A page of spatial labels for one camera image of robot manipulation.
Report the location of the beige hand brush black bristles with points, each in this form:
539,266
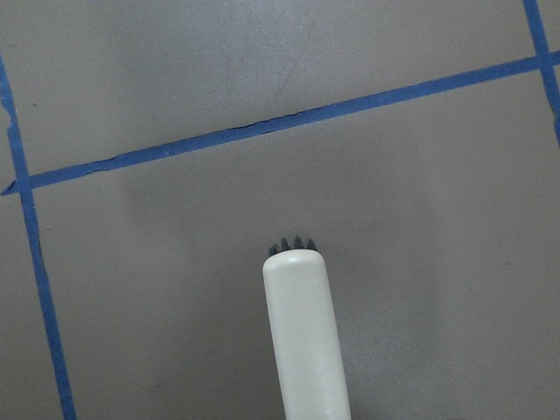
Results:
304,332

